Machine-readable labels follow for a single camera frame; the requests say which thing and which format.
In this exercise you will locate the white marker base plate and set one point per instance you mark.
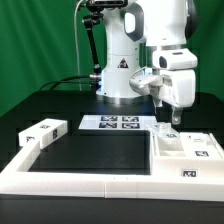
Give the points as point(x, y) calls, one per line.
point(116, 122)

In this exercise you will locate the white cabinet body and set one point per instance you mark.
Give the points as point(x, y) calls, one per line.
point(168, 159)

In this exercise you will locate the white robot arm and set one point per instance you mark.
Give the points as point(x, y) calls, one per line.
point(146, 53)

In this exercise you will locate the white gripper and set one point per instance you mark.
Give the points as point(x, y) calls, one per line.
point(177, 81)

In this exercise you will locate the white cabinet door with knob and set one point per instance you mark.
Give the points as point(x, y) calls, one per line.
point(163, 130)

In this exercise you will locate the white cabinet top block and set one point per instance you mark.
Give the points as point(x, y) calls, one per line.
point(46, 132)

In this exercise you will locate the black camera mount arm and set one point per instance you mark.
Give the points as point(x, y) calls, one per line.
point(93, 40)

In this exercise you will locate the white U-shaped frame fence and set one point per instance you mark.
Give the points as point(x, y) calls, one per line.
point(17, 179)

